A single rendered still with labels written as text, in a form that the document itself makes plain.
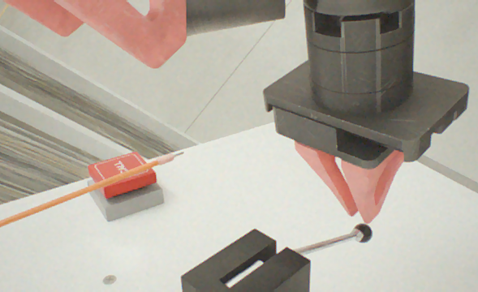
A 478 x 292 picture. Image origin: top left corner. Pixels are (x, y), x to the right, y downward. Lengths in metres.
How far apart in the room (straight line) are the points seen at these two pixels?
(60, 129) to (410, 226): 0.60
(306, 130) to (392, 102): 0.05
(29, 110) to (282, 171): 0.47
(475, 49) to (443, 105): 1.44
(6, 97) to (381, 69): 0.67
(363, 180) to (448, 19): 1.56
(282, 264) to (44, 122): 0.65
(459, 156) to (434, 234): 1.11
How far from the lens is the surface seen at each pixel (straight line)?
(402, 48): 0.27
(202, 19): 0.25
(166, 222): 0.47
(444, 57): 1.76
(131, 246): 0.45
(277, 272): 0.27
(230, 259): 0.28
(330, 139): 0.29
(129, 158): 0.50
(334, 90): 0.28
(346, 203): 0.35
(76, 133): 0.90
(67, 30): 0.20
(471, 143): 1.57
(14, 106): 0.86
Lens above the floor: 1.34
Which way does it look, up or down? 40 degrees down
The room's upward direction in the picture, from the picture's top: 58 degrees counter-clockwise
